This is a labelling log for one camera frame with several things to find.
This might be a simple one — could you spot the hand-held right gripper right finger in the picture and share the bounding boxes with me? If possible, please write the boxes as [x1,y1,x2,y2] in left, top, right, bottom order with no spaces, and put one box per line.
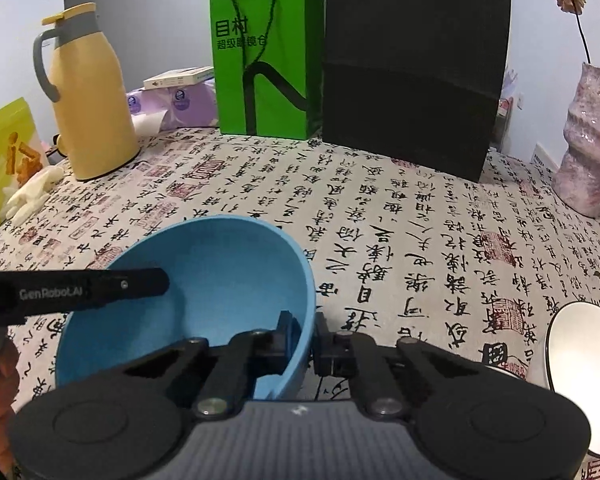
[312,311,486,420]

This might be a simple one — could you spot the person's left hand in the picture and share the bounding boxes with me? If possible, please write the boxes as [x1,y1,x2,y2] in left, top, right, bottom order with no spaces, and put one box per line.
[0,341,22,466]

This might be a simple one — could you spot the white rubber gloves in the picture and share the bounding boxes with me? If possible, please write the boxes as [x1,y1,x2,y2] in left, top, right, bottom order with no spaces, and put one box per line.
[2,166,65,226]

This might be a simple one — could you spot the pink textured vase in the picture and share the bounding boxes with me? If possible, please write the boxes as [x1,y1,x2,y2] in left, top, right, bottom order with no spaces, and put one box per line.
[551,62,600,218]

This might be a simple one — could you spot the purple tissue pack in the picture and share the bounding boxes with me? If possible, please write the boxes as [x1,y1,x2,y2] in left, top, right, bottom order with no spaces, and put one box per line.
[126,77,221,136]

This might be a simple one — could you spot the yellow thermos jug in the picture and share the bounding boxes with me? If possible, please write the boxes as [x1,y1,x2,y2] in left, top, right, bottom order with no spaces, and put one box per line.
[33,2,141,182]

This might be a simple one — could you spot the white bowl black rim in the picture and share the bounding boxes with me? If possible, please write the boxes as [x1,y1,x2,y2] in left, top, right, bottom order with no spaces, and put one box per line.
[545,301,600,456]

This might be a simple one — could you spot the green paper bag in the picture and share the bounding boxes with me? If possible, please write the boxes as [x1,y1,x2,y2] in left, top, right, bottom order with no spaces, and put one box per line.
[209,0,326,141]

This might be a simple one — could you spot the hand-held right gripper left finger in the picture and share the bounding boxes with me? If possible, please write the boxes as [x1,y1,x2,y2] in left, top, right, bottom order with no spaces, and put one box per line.
[115,311,302,418]

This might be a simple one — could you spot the yellow-green snack box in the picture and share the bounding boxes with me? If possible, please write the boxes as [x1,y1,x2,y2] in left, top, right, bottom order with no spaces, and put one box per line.
[0,97,51,237]

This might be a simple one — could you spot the printed tablecloth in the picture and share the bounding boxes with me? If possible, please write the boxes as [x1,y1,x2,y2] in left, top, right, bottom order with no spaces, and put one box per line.
[0,127,600,480]

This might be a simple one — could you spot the black paper bag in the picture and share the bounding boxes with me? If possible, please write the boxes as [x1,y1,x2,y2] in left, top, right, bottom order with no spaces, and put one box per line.
[321,0,512,183]

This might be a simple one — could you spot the flat white box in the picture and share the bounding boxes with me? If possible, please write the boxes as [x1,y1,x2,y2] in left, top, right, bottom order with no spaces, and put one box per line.
[143,66,215,91]

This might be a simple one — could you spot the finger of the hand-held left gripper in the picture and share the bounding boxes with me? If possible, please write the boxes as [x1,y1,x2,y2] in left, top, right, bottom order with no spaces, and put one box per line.
[0,267,170,328]

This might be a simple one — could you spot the blue bowl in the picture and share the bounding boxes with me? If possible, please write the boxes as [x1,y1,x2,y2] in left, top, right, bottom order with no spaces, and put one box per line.
[55,215,315,401]

